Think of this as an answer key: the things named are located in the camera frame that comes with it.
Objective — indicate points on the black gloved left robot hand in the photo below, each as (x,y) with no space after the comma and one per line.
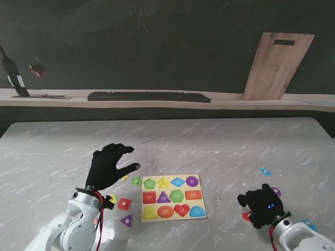
(104,167)

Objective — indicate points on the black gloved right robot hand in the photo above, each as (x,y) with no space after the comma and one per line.
(264,206)

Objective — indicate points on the red heart puzzle piece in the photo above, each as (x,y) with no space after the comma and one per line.
(245,216)

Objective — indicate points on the blue semicircle puzzle piece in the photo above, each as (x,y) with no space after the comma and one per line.
(309,225)

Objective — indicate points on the wooden shape puzzle board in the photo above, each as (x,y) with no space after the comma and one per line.
(172,188)

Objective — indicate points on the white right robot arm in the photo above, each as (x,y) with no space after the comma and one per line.
(301,238)

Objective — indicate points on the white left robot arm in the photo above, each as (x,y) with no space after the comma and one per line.
(73,225)

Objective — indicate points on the purple circle puzzle piece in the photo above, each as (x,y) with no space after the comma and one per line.
(277,191)

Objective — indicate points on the yellow star puzzle piece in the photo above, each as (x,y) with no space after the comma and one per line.
(125,178)

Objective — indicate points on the yellow trapezoid puzzle piece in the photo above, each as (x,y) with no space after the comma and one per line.
(114,199)

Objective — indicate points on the blue diamond puzzle piece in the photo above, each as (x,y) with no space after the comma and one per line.
(265,171)

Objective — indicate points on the green hexagon puzzle piece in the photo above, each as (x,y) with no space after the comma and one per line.
(136,181)

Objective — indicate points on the red square puzzle piece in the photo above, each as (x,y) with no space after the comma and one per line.
(124,204)

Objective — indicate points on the orange oval puzzle piece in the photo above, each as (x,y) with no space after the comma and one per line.
(96,221)

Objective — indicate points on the purple triangle puzzle piece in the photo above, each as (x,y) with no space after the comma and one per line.
(127,221)

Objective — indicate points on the flat wooden coaster board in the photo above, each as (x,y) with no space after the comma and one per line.
(57,97)

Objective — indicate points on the wooden cutting board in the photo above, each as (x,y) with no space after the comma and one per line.
(274,70)

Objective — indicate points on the long black tray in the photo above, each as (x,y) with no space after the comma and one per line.
(149,96)

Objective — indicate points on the long wooden shelf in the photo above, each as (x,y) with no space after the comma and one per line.
(235,103)

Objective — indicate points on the red wine glass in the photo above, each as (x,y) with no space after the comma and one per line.
(38,70)

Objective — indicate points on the dark wine bottle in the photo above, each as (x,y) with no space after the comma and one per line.
(13,73)

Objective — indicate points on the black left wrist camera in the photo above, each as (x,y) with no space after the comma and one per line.
(108,203)

